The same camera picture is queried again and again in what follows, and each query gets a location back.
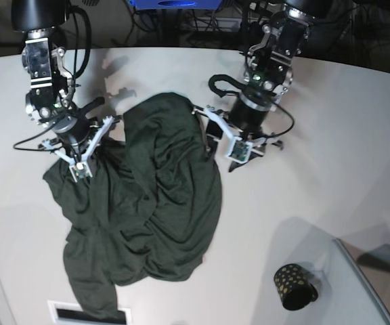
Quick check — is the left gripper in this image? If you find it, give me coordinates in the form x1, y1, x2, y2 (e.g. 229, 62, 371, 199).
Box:
192, 93, 284, 173

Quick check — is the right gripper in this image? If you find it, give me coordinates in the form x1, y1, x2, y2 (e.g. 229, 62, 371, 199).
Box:
39, 115, 123, 178

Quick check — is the dark green t-shirt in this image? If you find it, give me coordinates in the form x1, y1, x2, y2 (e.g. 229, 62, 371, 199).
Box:
43, 93, 222, 319

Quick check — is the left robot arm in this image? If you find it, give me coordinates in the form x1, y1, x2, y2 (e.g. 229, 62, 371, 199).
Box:
192, 0, 332, 172

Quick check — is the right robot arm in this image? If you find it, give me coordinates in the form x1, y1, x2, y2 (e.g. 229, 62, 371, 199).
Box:
11, 1, 119, 181

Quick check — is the blue box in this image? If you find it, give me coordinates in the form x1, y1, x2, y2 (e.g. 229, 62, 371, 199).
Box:
129, 0, 222, 10

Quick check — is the black mug with gold dots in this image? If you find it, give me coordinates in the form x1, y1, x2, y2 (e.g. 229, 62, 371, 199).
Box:
274, 263, 318, 311

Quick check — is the white slotted plate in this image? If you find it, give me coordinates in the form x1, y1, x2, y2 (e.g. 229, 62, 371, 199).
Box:
47, 299, 132, 325

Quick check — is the grey tray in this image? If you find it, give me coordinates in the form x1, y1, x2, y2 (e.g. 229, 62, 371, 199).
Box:
340, 240, 390, 315

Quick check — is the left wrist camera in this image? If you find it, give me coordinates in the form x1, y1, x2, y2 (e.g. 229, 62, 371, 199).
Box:
226, 138, 253, 160

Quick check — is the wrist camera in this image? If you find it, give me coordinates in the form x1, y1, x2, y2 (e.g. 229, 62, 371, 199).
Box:
69, 161, 93, 183
226, 138, 253, 160

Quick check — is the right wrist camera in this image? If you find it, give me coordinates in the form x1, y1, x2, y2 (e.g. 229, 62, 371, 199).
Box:
69, 161, 93, 183

